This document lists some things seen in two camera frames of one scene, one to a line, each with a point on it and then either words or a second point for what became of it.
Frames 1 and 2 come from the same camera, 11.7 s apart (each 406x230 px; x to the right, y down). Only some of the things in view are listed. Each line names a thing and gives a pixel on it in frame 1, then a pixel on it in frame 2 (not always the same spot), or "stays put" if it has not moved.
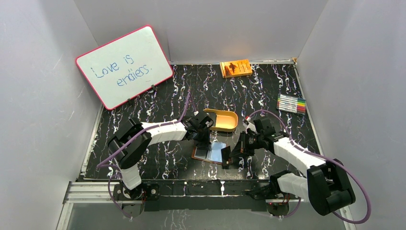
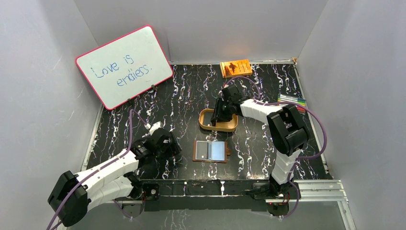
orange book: x=235 y=68 stays put
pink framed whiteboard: x=123 y=69 stays put
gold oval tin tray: x=226 y=120 stays put
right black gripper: x=242 y=149 -> x=218 y=111
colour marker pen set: x=291 y=104 stays put
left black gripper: x=203 y=136 -> x=169 y=145
